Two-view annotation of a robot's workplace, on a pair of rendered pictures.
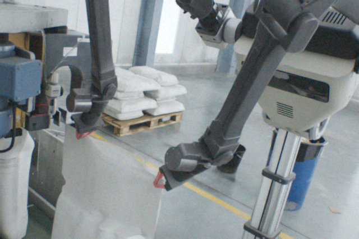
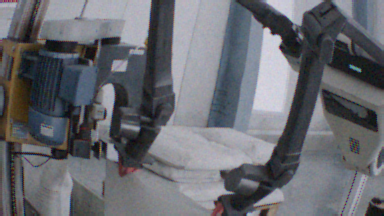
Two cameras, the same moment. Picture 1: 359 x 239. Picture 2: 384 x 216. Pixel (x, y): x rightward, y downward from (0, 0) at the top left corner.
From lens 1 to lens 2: 0.77 m
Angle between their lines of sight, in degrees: 14
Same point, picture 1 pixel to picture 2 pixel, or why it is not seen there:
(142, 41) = (229, 84)
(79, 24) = not seen: hidden behind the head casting
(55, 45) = (105, 58)
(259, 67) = (307, 74)
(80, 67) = (127, 86)
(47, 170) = not seen: outside the picture
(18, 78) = (80, 82)
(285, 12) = (313, 31)
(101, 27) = (162, 32)
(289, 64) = (353, 93)
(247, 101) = (304, 110)
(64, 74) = not seen: hidden behind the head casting
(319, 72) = (370, 101)
